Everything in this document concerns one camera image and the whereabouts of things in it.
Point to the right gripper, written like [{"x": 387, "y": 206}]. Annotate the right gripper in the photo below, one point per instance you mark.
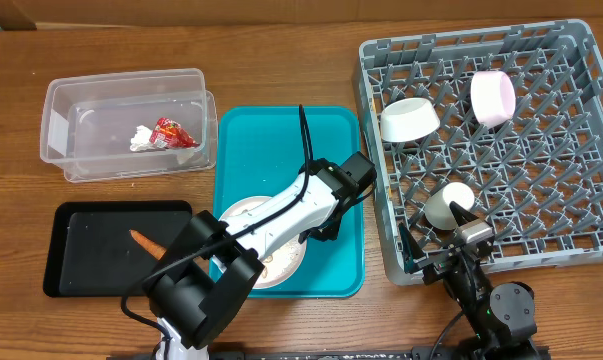
[{"x": 413, "y": 256}]

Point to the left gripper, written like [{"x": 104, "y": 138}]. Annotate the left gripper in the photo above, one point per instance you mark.
[{"x": 330, "y": 233}]

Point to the white cup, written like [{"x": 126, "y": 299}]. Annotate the white cup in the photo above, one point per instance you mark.
[{"x": 437, "y": 210}]

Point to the white plate with peanut shells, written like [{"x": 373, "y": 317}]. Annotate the white plate with peanut shells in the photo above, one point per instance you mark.
[{"x": 282, "y": 263}]

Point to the white bowl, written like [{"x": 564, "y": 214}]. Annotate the white bowl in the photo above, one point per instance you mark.
[{"x": 408, "y": 120}]

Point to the orange carrot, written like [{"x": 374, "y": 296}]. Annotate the orange carrot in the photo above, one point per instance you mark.
[{"x": 155, "y": 250}]

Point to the red snack wrapper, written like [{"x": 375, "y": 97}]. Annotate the red snack wrapper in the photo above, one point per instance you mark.
[{"x": 169, "y": 134}]

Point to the white tissue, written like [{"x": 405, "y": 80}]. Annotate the white tissue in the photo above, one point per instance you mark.
[{"x": 141, "y": 140}]

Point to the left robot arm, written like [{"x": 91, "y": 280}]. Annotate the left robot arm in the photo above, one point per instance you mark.
[{"x": 202, "y": 280}]

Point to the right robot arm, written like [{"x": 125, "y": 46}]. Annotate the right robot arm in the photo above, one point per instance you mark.
[{"x": 494, "y": 322}]

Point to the teal plastic tray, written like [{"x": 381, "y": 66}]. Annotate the teal plastic tray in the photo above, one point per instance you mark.
[{"x": 260, "y": 154}]

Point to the grey dish rack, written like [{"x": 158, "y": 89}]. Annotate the grey dish rack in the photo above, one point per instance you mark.
[{"x": 537, "y": 178}]

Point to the black plastic tray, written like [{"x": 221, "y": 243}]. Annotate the black plastic tray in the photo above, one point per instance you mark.
[{"x": 91, "y": 251}]

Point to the clear plastic bin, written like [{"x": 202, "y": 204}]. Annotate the clear plastic bin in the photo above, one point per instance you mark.
[{"x": 88, "y": 123}]

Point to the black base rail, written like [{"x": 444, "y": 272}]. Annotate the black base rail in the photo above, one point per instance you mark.
[{"x": 416, "y": 353}]

